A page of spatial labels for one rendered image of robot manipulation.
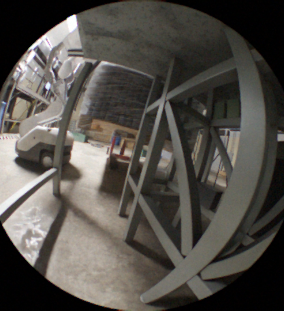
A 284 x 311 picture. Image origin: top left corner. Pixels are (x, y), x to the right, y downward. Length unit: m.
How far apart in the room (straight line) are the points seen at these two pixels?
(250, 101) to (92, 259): 0.53
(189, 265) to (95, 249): 0.36
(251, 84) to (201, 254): 0.22
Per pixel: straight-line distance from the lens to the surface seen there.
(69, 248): 0.47
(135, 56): 0.59
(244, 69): 0.20
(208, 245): 0.16
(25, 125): 1.33
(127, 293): 0.42
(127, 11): 0.40
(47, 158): 1.03
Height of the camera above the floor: 0.40
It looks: 4 degrees down
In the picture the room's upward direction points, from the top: 15 degrees clockwise
